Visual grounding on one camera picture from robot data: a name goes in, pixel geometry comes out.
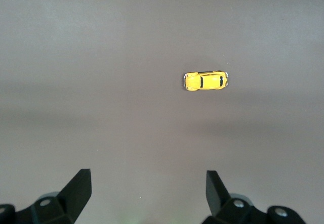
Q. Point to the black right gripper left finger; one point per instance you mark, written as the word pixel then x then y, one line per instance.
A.
pixel 73 196

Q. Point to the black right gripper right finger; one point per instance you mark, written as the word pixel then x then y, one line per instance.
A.
pixel 217 198

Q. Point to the yellow beetle toy car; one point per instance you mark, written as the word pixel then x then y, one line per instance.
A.
pixel 210 82

